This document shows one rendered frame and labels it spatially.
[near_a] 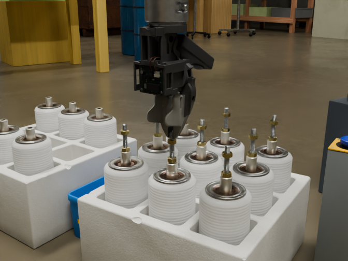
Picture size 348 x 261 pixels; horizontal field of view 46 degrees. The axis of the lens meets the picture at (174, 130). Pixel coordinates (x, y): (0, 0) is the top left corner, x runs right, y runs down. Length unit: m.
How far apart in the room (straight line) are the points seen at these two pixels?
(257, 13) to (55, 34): 5.14
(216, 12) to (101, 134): 6.40
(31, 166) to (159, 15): 0.54
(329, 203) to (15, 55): 3.46
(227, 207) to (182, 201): 0.11
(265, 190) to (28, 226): 0.57
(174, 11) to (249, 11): 7.93
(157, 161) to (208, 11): 6.61
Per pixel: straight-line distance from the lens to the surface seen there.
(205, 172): 0.87
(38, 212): 1.06
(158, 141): 0.95
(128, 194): 0.86
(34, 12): 4.04
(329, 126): 1.31
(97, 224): 0.89
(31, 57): 4.05
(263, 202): 0.85
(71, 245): 1.09
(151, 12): 0.70
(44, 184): 1.04
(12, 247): 1.12
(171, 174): 0.80
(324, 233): 0.91
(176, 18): 0.70
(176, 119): 0.74
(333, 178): 0.86
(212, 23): 7.43
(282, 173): 0.94
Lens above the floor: 0.59
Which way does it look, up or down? 18 degrees down
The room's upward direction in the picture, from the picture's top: straight up
